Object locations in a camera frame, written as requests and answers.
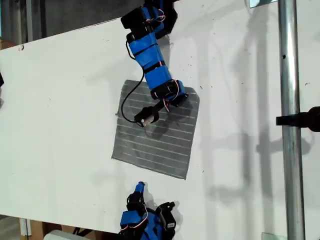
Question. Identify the brown cardboard box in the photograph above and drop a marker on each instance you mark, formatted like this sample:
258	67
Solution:
5	45
37	228

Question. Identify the small black device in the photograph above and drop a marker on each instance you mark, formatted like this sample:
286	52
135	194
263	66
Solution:
1	80

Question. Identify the steel post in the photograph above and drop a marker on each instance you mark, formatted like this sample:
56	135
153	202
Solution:
290	75

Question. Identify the white table leg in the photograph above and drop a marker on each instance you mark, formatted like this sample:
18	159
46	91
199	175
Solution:
25	227

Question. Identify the white foam box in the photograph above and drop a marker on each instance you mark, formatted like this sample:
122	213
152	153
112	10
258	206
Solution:
60	236

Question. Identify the grey striped towel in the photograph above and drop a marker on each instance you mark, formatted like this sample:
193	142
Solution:
155	147

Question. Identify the black clamp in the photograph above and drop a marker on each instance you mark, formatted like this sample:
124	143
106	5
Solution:
300	120

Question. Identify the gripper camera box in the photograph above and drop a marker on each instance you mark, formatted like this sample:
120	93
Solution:
168	218
147	117

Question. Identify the gripper camera stalk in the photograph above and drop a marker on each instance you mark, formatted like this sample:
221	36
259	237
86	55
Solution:
158	106
165	205

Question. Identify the grey metal frame bar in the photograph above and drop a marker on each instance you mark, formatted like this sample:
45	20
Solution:
29	20

